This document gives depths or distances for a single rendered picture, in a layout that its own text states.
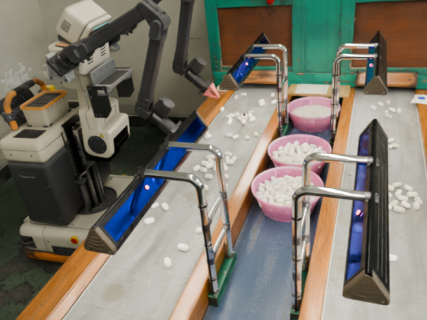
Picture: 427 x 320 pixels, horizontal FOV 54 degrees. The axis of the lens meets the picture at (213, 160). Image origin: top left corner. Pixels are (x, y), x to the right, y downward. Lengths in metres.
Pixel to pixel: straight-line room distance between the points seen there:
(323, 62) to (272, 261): 1.36
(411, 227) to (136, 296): 0.88
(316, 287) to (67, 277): 0.73
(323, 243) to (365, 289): 0.55
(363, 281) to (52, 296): 0.89
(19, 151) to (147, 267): 1.12
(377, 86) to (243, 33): 1.07
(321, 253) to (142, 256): 0.56
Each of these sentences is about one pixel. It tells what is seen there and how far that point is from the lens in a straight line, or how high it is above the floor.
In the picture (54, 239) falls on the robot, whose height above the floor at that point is 0.23.
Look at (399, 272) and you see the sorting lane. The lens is 1.34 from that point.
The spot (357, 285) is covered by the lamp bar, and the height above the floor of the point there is 1.08.
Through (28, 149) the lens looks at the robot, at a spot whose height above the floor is 0.77.
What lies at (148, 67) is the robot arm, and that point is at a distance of 1.73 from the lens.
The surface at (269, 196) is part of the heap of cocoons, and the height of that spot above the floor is 0.74.
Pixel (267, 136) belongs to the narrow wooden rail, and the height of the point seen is 0.76.
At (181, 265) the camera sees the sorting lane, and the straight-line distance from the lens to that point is 1.35.
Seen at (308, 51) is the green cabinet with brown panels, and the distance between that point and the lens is 2.45.
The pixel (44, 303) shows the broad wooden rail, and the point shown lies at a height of 0.77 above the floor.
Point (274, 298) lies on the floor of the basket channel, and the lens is 1.31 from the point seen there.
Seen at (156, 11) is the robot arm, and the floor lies 1.37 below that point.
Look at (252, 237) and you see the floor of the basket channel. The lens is 1.50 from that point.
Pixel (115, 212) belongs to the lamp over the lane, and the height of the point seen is 1.10.
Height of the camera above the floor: 1.67
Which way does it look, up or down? 30 degrees down
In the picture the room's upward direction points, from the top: 7 degrees counter-clockwise
